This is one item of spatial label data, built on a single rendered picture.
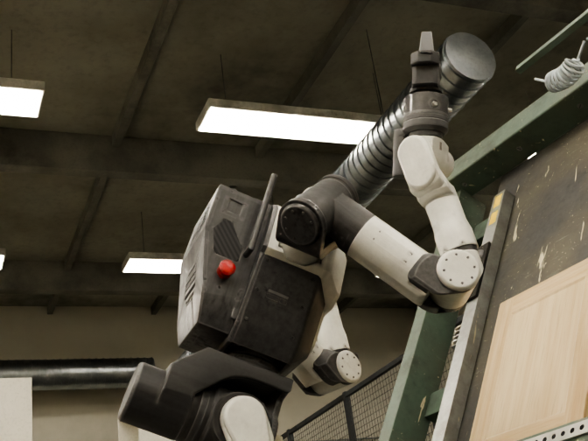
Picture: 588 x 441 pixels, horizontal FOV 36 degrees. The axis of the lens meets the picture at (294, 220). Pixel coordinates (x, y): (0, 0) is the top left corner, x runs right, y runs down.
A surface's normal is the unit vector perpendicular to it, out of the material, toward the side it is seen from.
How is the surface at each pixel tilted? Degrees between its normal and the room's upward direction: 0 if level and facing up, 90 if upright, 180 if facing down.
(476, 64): 90
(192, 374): 90
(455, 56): 90
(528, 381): 60
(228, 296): 90
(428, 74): 100
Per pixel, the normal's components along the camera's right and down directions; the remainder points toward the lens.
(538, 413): -0.81, -0.55
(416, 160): -0.58, -0.19
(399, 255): 0.01, -0.42
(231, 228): 0.35, -0.43
